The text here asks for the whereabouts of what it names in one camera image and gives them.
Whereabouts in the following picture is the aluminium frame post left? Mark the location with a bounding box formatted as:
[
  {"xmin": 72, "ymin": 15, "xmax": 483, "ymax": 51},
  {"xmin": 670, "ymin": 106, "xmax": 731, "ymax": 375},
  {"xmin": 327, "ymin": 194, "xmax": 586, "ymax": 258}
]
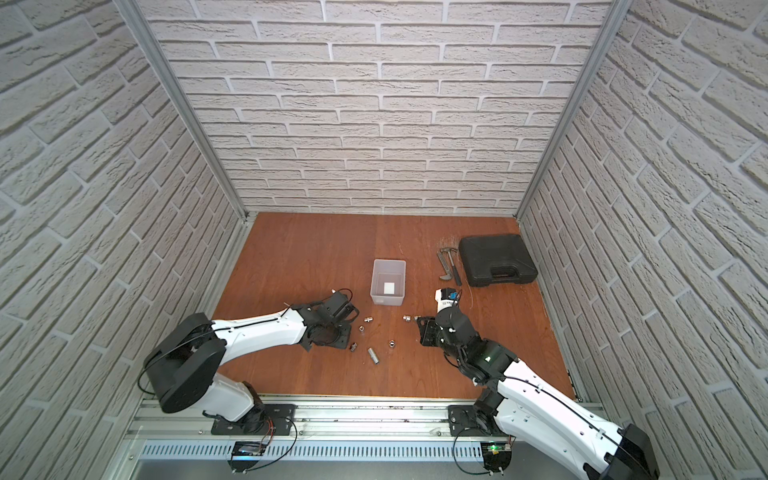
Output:
[{"xmin": 115, "ymin": 0, "xmax": 249, "ymax": 221}]

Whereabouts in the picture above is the left controller board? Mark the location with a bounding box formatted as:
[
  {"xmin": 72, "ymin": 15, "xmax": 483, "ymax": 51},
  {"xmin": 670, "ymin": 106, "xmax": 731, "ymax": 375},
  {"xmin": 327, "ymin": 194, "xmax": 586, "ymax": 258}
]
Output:
[{"xmin": 228, "ymin": 441, "xmax": 269, "ymax": 473}]

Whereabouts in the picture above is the aluminium frame post right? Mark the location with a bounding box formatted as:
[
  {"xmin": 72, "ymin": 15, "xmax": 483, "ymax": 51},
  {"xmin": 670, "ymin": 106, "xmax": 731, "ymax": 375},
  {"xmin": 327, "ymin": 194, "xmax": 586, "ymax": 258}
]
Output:
[{"xmin": 515, "ymin": 0, "xmax": 632, "ymax": 223}]

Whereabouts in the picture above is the aluminium frame post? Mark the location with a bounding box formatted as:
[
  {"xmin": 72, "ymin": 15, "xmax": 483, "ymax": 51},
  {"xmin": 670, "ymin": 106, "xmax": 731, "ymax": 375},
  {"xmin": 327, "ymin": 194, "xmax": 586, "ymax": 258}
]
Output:
[
  {"xmin": 115, "ymin": 0, "xmax": 249, "ymax": 221},
  {"xmin": 515, "ymin": 0, "xmax": 632, "ymax": 223}
]

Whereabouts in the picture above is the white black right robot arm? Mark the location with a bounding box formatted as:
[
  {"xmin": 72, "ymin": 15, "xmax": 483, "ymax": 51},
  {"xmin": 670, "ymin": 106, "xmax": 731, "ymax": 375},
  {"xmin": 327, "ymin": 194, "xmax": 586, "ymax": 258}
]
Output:
[{"xmin": 415, "ymin": 305, "xmax": 660, "ymax": 479}]

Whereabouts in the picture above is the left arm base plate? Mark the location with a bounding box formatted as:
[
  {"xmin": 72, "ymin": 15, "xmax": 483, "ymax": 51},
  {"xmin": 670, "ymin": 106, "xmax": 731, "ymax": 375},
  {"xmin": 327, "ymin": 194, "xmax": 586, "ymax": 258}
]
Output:
[{"xmin": 211, "ymin": 403, "xmax": 297, "ymax": 437}]

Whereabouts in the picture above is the controller board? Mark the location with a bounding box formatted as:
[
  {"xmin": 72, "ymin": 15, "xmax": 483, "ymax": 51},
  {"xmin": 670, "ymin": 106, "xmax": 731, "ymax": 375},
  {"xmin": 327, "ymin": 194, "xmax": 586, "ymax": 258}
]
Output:
[
  {"xmin": 480, "ymin": 442, "xmax": 512, "ymax": 475},
  {"xmin": 228, "ymin": 441, "xmax": 269, "ymax": 473}
]

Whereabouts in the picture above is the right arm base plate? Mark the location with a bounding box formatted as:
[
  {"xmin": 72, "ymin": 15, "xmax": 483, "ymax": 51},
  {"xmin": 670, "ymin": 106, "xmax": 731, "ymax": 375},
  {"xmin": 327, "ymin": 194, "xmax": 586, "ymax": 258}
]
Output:
[{"xmin": 447, "ymin": 404, "xmax": 507, "ymax": 438}]

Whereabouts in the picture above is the right controller board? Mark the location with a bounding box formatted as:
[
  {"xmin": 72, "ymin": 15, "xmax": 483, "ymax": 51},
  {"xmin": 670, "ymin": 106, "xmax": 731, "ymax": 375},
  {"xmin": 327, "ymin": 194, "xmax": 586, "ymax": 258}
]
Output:
[{"xmin": 480, "ymin": 442, "xmax": 512, "ymax": 475}]

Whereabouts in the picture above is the translucent plastic storage box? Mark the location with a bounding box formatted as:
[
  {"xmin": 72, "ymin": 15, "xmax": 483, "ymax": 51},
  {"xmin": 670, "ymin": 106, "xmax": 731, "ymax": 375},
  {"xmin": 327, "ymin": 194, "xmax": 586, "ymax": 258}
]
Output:
[{"xmin": 370, "ymin": 259, "xmax": 406, "ymax": 306}]

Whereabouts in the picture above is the grey pipe wrench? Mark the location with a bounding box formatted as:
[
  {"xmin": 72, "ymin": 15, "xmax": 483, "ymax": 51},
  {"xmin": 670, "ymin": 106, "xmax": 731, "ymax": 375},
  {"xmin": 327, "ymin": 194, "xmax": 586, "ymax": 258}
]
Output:
[{"xmin": 437, "ymin": 248, "xmax": 453, "ymax": 281}]

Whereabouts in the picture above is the long silver socket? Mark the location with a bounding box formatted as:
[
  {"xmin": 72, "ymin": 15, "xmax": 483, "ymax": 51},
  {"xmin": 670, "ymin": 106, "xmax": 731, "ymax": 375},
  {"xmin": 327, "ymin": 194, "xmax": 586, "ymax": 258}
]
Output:
[{"xmin": 367, "ymin": 348, "xmax": 380, "ymax": 365}]

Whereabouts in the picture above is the aluminium frame rail left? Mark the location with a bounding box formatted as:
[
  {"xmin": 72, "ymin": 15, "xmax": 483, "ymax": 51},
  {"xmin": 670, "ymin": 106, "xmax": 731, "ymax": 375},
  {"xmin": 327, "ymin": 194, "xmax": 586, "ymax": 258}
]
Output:
[{"xmin": 101, "ymin": 214, "xmax": 256, "ymax": 479}]

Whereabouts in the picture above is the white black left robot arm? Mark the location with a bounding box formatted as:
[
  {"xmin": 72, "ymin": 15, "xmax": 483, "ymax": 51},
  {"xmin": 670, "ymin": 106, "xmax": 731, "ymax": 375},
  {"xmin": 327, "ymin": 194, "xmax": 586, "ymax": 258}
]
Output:
[{"xmin": 139, "ymin": 288, "xmax": 359, "ymax": 426}]

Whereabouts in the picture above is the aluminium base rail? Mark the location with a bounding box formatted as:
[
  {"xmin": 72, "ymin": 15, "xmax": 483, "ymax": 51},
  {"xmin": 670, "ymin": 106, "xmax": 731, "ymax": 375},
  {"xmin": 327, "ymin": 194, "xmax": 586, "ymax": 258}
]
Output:
[{"xmin": 119, "ymin": 392, "xmax": 607, "ymax": 463}]

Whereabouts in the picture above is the black plastic tool case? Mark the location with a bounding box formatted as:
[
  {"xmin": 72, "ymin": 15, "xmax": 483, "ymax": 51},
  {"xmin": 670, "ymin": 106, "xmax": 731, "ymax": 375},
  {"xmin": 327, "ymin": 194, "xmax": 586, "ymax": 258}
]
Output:
[{"xmin": 459, "ymin": 234, "xmax": 538, "ymax": 287}]

